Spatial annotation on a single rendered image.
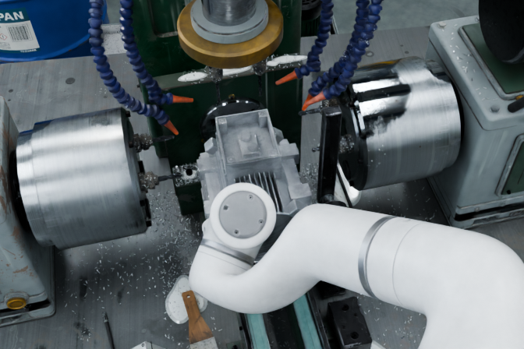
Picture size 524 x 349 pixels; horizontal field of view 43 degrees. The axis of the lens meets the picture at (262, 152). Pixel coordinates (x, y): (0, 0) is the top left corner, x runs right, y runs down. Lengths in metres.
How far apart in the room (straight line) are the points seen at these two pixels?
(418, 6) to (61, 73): 2.00
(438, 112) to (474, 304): 0.72
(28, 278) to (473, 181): 0.89
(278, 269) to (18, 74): 1.32
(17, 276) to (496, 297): 0.95
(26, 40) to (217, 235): 1.99
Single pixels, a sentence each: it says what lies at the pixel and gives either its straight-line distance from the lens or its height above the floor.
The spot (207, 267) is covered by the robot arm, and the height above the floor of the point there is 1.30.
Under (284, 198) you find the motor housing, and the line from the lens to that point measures 1.20.
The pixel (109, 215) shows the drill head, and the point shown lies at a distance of 1.23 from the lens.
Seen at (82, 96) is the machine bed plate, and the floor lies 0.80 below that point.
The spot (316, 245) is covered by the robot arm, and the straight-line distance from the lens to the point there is 0.74.
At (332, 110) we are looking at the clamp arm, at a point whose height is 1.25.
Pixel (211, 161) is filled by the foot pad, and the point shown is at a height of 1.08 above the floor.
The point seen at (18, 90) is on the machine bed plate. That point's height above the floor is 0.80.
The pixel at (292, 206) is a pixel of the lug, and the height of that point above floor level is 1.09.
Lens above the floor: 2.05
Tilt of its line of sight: 50 degrees down
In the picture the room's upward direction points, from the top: 2 degrees counter-clockwise
